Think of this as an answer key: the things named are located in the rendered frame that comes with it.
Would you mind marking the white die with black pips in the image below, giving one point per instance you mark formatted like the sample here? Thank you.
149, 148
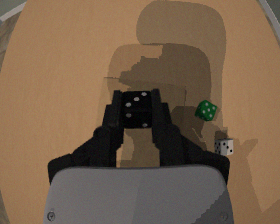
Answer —
224, 146

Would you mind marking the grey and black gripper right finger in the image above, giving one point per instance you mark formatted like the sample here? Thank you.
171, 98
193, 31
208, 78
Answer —
177, 149

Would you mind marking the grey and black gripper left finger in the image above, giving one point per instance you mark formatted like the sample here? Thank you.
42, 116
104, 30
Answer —
101, 148

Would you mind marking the green die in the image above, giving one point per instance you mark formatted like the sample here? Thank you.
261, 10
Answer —
206, 110

